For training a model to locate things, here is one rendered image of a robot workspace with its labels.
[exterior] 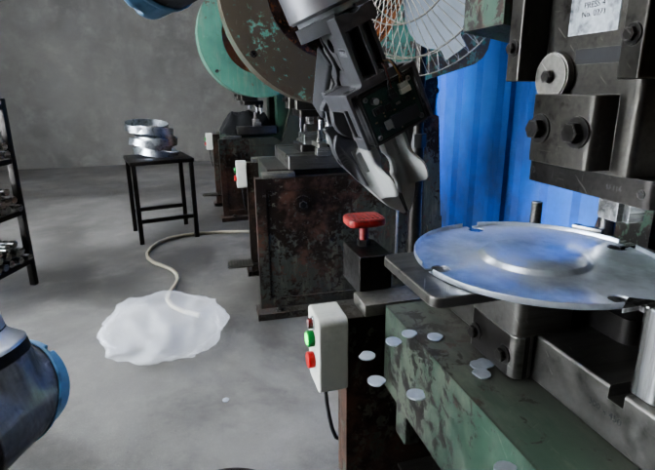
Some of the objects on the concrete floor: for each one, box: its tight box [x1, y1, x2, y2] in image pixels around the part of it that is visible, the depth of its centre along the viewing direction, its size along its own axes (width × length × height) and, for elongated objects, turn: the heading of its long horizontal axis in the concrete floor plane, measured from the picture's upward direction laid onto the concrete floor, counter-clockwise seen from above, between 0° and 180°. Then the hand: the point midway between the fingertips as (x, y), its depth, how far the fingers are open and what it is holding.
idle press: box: [195, 0, 326, 222], centre depth 392 cm, size 153×99×174 cm, turn 111°
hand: (398, 199), depth 53 cm, fingers closed
